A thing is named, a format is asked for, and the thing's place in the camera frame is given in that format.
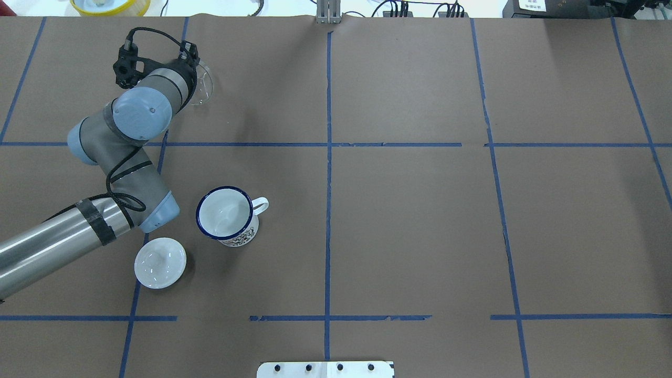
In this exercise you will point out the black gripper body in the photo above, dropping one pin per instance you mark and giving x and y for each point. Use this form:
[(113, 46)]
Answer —
[(192, 80)]

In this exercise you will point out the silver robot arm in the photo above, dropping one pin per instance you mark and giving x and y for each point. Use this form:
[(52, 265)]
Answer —
[(40, 177)]

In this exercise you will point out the yellow tape roll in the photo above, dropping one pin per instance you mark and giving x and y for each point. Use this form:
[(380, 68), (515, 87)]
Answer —
[(111, 8)]

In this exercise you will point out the white enamel mug blue rim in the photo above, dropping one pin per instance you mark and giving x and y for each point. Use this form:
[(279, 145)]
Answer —
[(228, 215)]

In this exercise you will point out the white ceramic lid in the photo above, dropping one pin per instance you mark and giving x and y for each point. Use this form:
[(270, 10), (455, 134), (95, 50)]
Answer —
[(160, 263)]

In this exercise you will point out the black computer box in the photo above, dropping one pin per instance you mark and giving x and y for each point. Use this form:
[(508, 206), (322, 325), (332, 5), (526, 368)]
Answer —
[(558, 9)]

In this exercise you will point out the aluminium frame post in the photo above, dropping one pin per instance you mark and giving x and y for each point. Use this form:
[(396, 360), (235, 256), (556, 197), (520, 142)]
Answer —
[(328, 12)]

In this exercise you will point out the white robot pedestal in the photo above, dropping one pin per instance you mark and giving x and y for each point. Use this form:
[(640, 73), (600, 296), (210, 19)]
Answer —
[(327, 369)]

